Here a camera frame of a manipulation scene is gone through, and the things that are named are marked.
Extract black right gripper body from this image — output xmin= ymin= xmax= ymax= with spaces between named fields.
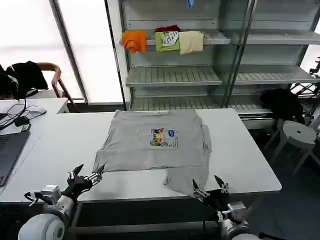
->
xmin=201 ymin=188 xmax=231 ymax=214

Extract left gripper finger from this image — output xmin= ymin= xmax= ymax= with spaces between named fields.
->
xmin=84 ymin=164 xmax=106 ymax=186
xmin=66 ymin=163 xmax=85 ymax=182

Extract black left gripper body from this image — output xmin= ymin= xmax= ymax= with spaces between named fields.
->
xmin=60 ymin=174 xmax=89 ymax=200

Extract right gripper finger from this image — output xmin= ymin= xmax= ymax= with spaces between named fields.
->
xmin=214 ymin=174 xmax=230 ymax=194
xmin=191 ymin=178 xmax=210 ymax=201

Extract grey printed t-shirt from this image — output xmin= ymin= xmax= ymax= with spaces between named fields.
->
xmin=92 ymin=109 xmax=213 ymax=197

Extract dark grey laptop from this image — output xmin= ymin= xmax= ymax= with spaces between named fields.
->
xmin=0 ymin=129 xmax=31 ymax=187

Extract black power adapter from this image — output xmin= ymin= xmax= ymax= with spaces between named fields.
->
xmin=14 ymin=116 xmax=30 ymax=127

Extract white round stool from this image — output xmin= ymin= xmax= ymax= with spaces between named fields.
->
xmin=264 ymin=120 xmax=318 ymax=176

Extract brown wooden chair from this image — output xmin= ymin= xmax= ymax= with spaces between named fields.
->
xmin=36 ymin=62 xmax=79 ymax=112

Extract black garment heap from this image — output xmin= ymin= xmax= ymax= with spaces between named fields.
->
xmin=259 ymin=87 xmax=306 ymax=126

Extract black jacket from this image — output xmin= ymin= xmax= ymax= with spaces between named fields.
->
xmin=0 ymin=60 xmax=49 ymax=100

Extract grey metal shelf with clothes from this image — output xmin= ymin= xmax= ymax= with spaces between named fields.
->
xmin=117 ymin=0 xmax=320 ymax=121

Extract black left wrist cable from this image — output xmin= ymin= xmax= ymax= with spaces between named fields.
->
xmin=24 ymin=191 xmax=42 ymax=207

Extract grey metal table frame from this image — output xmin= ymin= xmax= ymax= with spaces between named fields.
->
xmin=71 ymin=194 xmax=266 ymax=236

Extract black desk cables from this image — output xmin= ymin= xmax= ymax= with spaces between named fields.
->
xmin=0 ymin=96 xmax=47 ymax=129

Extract grey window post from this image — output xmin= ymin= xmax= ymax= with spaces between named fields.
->
xmin=48 ymin=0 xmax=90 ymax=105

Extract black folding frame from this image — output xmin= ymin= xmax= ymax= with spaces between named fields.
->
xmin=289 ymin=56 xmax=320 ymax=126

